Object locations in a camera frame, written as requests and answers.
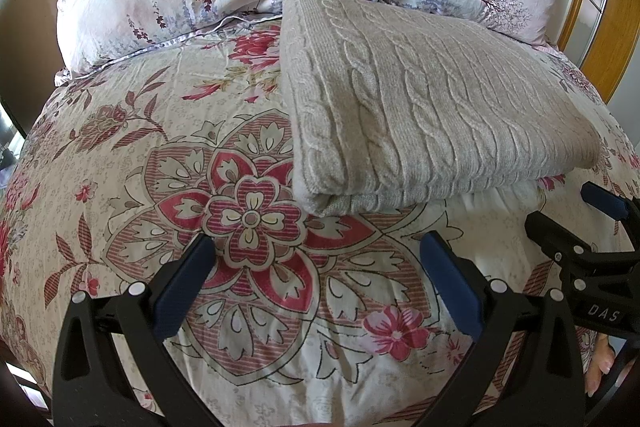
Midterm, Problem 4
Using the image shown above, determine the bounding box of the wooden headboard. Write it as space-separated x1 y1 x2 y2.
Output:
552 0 640 114

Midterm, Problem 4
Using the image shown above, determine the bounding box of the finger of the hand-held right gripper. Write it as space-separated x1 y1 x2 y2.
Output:
524 209 640 308
580 181 640 253

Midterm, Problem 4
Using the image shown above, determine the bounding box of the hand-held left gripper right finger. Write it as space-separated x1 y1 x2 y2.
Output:
419 231 587 427

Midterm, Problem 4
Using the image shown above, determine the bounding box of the person's right hand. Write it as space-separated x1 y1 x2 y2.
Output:
582 337 622 399

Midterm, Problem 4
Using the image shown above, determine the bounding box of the beige cable-knit sweater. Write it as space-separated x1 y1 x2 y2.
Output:
280 0 604 216

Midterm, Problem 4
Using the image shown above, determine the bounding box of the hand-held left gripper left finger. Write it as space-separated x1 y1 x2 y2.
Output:
52 233 236 427

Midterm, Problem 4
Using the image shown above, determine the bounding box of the floral bed quilt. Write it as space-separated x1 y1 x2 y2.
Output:
0 14 640 427

